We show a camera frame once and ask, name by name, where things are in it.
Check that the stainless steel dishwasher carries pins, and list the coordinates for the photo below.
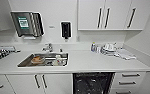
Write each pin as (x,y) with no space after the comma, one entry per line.
(92,85)

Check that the small blue-label bottle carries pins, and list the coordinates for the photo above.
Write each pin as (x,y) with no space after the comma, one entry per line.
(93,47)

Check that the white printed mug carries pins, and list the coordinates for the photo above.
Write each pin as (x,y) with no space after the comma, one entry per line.
(58,59)

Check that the chrome sink faucet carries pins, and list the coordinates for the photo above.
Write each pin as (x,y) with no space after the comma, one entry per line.
(48,48)

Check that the stack of white plates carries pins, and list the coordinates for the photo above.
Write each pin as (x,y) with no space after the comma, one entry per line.
(108,50)

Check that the bowl with orange leftovers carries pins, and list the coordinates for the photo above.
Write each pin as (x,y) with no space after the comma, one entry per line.
(36,60)

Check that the white folded cloth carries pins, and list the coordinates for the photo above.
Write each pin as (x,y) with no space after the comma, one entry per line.
(126,55)

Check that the stainless steel sink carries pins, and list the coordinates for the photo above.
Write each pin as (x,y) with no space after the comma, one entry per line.
(24,62)

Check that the steel paper towel dispenser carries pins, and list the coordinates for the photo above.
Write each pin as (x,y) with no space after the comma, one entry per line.
(26,24)

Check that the white drawer unit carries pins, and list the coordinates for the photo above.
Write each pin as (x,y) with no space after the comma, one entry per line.
(1,86)
(128,83)

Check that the grey countertop drying rack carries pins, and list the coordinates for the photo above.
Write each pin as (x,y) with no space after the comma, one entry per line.
(2,54)

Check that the white wall outlet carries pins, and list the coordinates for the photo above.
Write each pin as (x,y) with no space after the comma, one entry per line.
(77,38)

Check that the black wall soap dispenser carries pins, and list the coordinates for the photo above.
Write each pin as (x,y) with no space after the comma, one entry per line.
(65,30)

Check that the white three-door wall cabinet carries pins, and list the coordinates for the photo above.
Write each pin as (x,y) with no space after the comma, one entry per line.
(114,15)

